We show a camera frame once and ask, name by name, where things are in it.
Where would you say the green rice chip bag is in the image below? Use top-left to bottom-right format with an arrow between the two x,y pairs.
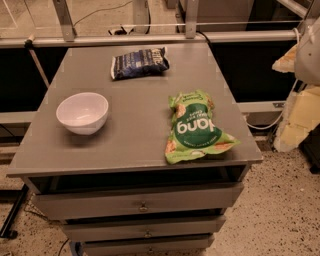
165,90 -> 240,164

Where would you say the top grey drawer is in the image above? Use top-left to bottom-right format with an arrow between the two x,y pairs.
32,182 -> 243,220

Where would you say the white bowl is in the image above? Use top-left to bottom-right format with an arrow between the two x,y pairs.
56,92 -> 109,135

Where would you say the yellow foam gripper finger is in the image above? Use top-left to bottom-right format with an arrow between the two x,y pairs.
273,85 -> 320,152

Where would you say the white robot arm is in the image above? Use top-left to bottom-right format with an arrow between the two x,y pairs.
272,18 -> 320,152

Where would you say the metal rail frame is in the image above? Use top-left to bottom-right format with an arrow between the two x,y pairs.
0,0 -> 319,48

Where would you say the black cable on floor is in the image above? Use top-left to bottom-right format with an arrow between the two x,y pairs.
73,0 -> 134,28

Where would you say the dark blue chip bag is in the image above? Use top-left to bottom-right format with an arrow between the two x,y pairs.
110,47 -> 170,80

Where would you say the middle grey drawer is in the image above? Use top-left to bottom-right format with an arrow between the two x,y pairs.
63,215 -> 226,242

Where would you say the bottom grey drawer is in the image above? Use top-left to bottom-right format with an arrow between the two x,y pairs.
83,234 -> 213,256

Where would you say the black floor stand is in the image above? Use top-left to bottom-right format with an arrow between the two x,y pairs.
0,185 -> 29,239

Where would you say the grey drawer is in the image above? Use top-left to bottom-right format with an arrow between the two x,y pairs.
63,215 -> 226,242
32,182 -> 243,220
83,234 -> 213,256

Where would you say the grey drawer cabinet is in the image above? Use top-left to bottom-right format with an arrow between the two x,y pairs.
5,43 -> 264,256

